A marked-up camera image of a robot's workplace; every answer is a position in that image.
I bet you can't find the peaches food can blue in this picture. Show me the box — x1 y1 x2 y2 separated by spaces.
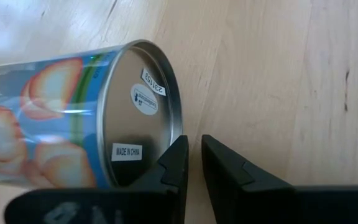
0 39 185 190

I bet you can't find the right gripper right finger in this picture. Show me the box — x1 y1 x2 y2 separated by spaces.
202 134 358 224

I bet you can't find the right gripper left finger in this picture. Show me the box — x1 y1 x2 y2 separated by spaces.
4 135 189 224

